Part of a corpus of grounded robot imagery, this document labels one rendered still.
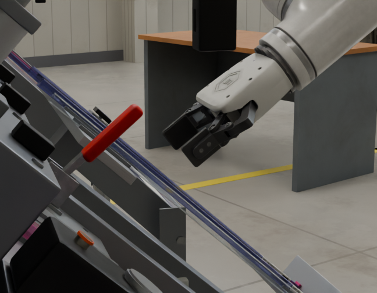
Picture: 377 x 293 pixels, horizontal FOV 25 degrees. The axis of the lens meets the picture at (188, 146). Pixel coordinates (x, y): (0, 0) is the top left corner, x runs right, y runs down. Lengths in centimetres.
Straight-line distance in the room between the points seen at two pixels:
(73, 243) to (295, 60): 74
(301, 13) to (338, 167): 353
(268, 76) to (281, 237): 269
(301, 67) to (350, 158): 360
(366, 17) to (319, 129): 333
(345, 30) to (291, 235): 270
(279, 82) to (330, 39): 8
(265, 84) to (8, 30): 69
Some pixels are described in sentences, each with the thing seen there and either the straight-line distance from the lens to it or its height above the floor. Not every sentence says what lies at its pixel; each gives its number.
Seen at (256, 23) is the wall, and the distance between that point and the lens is 1069.
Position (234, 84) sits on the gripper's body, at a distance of 105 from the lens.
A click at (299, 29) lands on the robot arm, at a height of 112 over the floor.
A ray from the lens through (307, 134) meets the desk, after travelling 435.
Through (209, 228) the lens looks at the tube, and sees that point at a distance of 95.
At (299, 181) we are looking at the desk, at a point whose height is 5.
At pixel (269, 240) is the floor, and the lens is 365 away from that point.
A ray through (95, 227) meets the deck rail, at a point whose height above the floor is 98.
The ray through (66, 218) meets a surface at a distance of 70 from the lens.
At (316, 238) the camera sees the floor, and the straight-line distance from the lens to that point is 371.
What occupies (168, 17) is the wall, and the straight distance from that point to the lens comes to 988.
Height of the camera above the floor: 121
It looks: 13 degrees down
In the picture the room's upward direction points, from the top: straight up
